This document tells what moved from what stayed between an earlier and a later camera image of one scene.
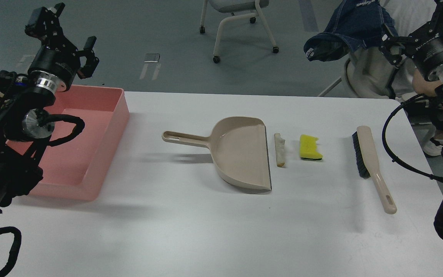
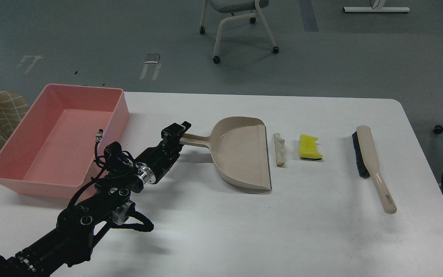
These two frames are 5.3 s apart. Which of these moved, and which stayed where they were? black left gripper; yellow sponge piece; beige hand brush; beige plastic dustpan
Moved: black left gripper
Stayed: beige plastic dustpan; yellow sponge piece; beige hand brush
